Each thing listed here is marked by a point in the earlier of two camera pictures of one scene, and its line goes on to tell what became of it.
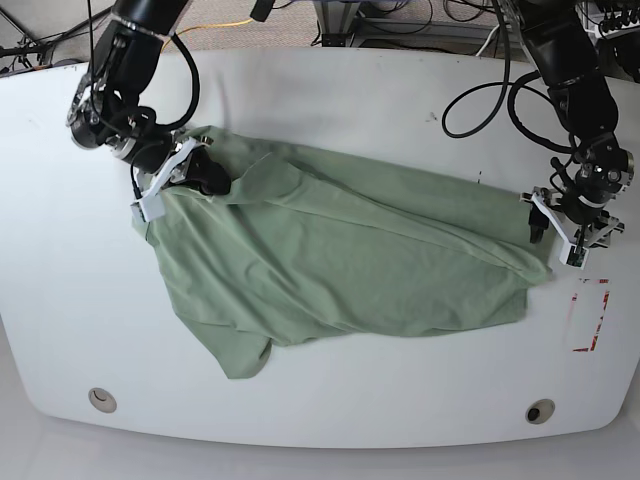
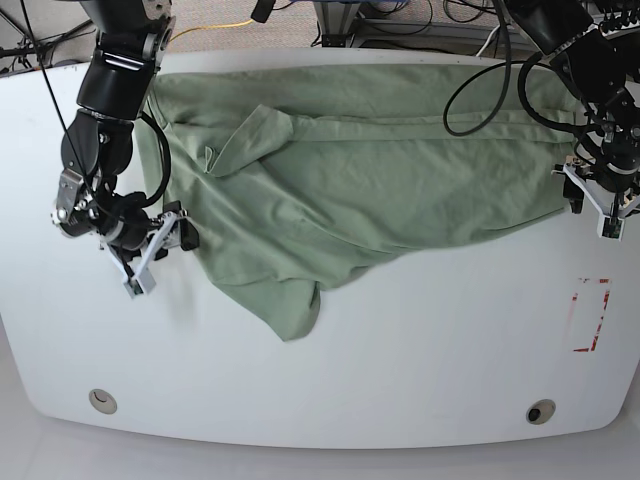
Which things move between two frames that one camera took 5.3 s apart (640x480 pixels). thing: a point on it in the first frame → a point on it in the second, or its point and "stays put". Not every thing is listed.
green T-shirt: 305,247 → 297,174
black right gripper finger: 212,178 → 189,236
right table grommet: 539,411 stays put
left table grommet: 102,399 stays put
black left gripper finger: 538,223 → 574,194
